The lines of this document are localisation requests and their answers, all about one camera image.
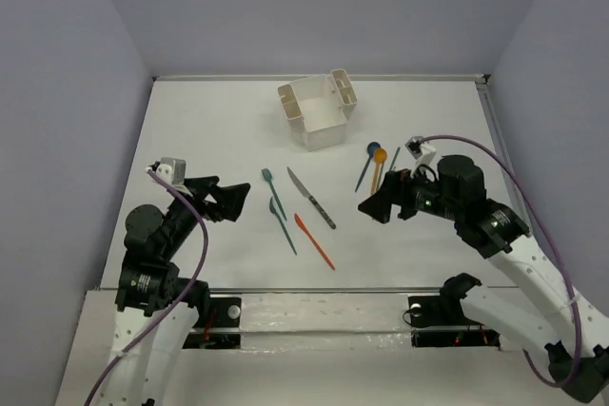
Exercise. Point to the blue plastic spoon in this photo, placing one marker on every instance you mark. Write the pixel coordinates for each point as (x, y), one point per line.
(370, 150)

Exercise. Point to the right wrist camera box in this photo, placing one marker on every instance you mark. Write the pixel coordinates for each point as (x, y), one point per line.
(421, 151)

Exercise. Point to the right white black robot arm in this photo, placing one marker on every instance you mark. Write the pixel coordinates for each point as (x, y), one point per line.
(568, 332)

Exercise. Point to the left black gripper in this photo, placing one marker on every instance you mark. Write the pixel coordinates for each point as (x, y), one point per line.
(207, 195)

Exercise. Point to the teal chopstick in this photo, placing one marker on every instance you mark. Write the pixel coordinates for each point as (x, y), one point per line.
(394, 158)

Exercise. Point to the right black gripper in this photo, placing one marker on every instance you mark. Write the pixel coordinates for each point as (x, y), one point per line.
(396, 189)

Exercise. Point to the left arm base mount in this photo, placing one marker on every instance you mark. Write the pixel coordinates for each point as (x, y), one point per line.
(220, 330)

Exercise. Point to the teal plastic fork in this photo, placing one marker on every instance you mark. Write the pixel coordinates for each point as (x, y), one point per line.
(267, 176)

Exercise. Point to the orange plastic spoon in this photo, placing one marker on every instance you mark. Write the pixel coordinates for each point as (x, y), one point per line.
(379, 157)

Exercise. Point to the metal table knife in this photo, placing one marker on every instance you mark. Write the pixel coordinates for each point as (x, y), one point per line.
(304, 191)

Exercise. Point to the white utensil caddy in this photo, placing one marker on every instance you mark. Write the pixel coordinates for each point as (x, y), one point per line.
(317, 108)

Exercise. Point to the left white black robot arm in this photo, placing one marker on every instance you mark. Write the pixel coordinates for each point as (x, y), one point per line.
(155, 307)

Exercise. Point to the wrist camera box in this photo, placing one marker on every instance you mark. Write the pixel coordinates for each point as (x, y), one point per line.
(421, 151)
(170, 170)

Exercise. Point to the teal plastic spoon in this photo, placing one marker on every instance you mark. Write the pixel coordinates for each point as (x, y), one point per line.
(274, 211)

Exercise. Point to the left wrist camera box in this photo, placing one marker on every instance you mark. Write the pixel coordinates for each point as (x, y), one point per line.
(170, 170)

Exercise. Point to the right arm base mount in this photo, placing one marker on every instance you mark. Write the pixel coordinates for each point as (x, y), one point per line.
(436, 322)

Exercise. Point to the orange plastic knife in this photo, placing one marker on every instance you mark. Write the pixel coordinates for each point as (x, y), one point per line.
(300, 223)

